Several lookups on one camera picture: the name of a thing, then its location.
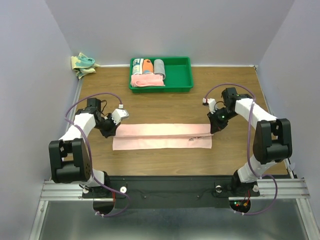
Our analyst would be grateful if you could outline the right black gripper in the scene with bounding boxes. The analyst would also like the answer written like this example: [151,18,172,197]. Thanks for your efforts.
[207,107,239,134]

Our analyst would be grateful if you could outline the pink towel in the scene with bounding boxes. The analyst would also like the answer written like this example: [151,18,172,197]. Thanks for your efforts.
[112,123,212,151]
[130,74,165,88]

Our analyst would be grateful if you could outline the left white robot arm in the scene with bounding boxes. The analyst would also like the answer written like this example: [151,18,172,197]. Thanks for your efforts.
[48,97,129,197]

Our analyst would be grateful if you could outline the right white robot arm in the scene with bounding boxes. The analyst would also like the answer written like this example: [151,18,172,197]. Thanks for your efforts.
[202,83,293,195]

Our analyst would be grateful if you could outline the pink rolled towel in tray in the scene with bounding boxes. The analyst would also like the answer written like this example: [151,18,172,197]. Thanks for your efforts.
[130,74,165,88]

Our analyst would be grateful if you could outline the green plastic tray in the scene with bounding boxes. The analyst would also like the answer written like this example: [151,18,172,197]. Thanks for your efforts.
[128,56,194,94]

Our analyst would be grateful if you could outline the white green rolled towel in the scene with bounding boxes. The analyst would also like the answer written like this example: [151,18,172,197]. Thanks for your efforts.
[131,58,144,75]

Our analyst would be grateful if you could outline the orange rolled towel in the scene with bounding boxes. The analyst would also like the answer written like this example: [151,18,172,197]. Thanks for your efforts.
[142,59,154,74]

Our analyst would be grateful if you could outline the yellow green crumpled towel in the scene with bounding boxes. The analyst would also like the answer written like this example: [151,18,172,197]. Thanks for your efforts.
[70,52,101,80]

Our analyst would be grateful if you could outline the grey rolled towel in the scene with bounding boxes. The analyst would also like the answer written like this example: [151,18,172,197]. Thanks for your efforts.
[153,59,166,80]

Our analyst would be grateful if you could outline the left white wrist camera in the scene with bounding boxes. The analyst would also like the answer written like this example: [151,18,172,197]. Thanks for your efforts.
[111,104,130,126]

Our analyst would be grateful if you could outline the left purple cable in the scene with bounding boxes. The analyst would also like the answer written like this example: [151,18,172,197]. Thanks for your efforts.
[64,92,132,218]

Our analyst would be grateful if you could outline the purple cable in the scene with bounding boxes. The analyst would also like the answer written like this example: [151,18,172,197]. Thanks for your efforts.
[201,83,278,216]
[64,92,132,218]

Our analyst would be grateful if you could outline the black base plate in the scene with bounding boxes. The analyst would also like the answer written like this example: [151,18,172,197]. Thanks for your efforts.
[82,175,260,212]

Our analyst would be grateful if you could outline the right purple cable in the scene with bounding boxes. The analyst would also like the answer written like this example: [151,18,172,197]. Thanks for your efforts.
[201,83,278,216]

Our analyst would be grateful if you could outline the aluminium frame rail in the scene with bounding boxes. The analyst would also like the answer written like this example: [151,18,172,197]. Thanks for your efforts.
[39,67,308,240]

